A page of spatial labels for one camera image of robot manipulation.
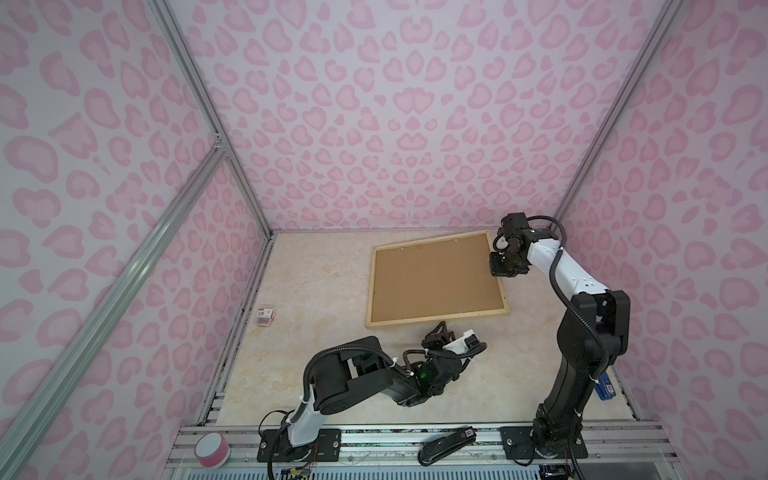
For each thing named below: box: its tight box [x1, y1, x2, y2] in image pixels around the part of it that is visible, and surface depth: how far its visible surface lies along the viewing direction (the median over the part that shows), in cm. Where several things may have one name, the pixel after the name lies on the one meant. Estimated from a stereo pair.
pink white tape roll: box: [194, 432, 231, 469], surface depth 71 cm
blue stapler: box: [595, 372, 617, 401], surface depth 81 cm
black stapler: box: [418, 426, 477, 466], surface depth 73 cm
